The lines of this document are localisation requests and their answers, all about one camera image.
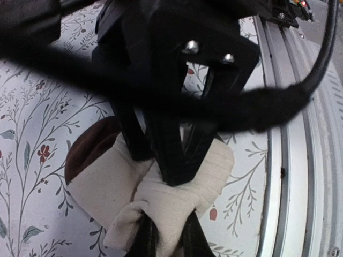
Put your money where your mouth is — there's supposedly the cream and brown sock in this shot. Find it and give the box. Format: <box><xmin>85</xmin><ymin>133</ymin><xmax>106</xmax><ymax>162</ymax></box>
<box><xmin>64</xmin><ymin>116</ymin><xmax>235</xmax><ymax>256</ymax></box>

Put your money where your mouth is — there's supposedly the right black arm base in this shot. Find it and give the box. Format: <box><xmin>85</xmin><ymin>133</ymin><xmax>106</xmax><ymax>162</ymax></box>
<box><xmin>257</xmin><ymin>0</ymin><xmax>314</xmax><ymax>28</ymax></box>

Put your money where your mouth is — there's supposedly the floral table mat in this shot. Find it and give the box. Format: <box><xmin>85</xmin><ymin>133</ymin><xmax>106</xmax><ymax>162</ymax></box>
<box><xmin>0</xmin><ymin>2</ymin><xmax>270</xmax><ymax>257</ymax></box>

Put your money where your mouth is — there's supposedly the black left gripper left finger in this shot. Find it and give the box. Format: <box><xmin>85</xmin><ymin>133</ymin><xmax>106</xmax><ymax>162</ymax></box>
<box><xmin>128</xmin><ymin>214</ymin><xmax>158</xmax><ymax>257</ymax></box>

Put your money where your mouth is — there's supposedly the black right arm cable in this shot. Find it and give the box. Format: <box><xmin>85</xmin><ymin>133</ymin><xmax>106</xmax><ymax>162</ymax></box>
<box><xmin>0</xmin><ymin>0</ymin><xmax>339</xmax><ymax>134</ymax></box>

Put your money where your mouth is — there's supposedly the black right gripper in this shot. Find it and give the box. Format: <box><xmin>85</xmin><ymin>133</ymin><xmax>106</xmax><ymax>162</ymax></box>
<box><xmin>92</xmin><ymin>1</ymin><xmax>259</xmax><ymax>88</ymax></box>

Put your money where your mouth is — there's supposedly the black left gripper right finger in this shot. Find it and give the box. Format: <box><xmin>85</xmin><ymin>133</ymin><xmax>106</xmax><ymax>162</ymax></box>
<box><xmin>182</xmin><ymin>211</ymin><xmax>215</xmax><ymax>257</ymax></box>

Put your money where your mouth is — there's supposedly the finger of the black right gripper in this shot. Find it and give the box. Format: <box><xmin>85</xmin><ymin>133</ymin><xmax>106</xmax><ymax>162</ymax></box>
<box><xmin>110</xmin><ymin>101</ymin><xmax>153</xmax><ymax>162</ymax></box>
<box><xmin>144</xmin><ymin>64</ymin><xmax>249</xmax><ymax>186</ymax></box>

